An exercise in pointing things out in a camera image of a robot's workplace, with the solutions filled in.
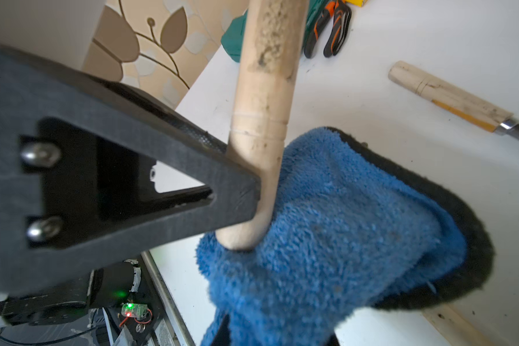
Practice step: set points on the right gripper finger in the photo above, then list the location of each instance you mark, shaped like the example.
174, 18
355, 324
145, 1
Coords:
93, 172

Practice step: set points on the sickle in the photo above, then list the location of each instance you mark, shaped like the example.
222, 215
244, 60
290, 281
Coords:
271, 50
455, 100
454, 328

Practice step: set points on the blue grey microfiber rag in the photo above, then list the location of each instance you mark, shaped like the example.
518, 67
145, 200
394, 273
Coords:
350, 229

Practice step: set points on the green plastic tool case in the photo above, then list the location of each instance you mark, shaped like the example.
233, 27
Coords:
232, 39

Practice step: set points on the yellow tape measure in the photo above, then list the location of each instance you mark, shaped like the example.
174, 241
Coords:
357, 3

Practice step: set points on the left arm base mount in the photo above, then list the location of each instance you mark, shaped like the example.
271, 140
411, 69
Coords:
116, 305

